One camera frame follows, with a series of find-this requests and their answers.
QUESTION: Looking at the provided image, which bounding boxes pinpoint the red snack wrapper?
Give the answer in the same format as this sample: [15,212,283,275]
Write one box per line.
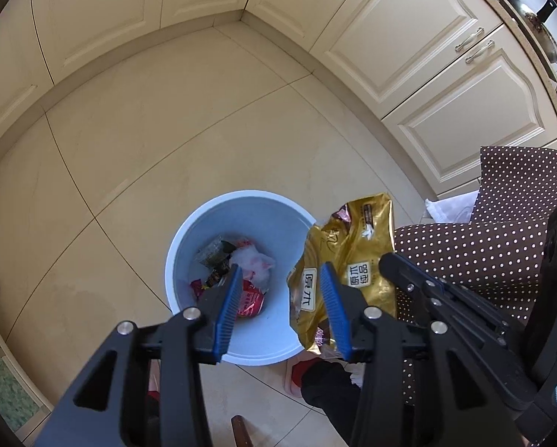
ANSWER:
[238,279,267,318]

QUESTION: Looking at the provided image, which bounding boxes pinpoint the red slipper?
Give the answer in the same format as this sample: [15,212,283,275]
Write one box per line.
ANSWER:
[290,358,335,399]

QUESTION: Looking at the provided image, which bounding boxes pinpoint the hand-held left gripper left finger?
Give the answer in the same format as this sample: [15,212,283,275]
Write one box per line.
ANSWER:
[34,264,244,447]

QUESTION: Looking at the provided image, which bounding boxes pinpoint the dark green wrapper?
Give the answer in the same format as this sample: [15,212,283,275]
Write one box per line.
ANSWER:
[194,234,236,271]

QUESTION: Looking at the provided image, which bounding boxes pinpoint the white clear plastic wrapper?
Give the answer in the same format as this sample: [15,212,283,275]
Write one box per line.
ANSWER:
[231,238,277,286]

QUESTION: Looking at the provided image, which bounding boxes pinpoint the cream lower kitchen cabinets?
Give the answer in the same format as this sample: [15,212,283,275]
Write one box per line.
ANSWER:
[0,0,557,196]

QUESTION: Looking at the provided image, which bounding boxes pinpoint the light blue trash bin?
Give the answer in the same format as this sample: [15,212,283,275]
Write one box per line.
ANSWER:
[165,190,319,366]

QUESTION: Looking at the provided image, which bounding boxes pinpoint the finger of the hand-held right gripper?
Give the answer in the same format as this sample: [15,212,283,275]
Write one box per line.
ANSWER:
[379,252,531,373]

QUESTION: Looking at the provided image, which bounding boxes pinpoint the steel wok with lid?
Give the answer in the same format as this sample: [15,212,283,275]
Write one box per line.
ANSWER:
[506,0,557,66]

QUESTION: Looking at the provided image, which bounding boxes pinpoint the brown polka dot tablecloth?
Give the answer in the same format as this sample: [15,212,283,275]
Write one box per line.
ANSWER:
[390,146,557,429]

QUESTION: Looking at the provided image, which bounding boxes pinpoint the person's black socked foot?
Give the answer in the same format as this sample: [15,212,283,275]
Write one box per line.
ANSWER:
[301,361,367,447]

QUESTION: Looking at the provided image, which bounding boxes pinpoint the dark printed wrapper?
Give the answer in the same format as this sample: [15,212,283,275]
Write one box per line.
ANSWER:
[205,264,230,289]

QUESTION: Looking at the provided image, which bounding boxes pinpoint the frosted glass door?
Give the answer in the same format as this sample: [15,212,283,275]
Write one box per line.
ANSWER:
[0,298,51,443]

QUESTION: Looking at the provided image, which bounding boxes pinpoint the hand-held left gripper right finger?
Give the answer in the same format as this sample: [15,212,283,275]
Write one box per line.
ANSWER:
[319,263,521,447]

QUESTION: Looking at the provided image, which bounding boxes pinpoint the gold foil snack bag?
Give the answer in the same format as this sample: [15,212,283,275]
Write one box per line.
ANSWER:
[287,192,398,355]

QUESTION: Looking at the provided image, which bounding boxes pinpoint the white plastic bag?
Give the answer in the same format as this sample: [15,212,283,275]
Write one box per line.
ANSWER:
[423,191,480,224]

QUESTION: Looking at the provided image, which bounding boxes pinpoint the brown wooden chair leg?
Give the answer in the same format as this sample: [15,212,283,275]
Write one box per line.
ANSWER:
[232,415,253,447]

